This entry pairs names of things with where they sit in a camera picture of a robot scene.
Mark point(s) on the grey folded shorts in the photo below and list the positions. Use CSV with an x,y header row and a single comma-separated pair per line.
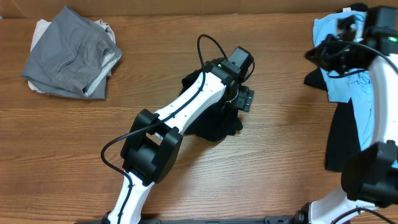
x,y
72,58

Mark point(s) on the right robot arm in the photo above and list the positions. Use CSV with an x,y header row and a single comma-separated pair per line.
x,y
369,179

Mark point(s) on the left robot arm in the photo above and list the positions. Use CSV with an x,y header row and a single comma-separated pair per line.
x,y
151,147

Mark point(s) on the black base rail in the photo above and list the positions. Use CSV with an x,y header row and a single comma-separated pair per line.
x,y
266,220

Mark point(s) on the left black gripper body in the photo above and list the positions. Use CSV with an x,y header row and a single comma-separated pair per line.
x,y
243,99

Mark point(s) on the white folded garment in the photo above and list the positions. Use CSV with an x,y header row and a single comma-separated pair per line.
x,y
41,27

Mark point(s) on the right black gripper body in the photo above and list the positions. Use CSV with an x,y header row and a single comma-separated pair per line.
x,y
321,54

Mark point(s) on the light blue t-shirt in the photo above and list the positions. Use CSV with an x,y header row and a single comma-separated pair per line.
x,y
352,126

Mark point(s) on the black t-shirt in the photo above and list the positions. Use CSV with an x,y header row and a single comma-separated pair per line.
x,y
216,122

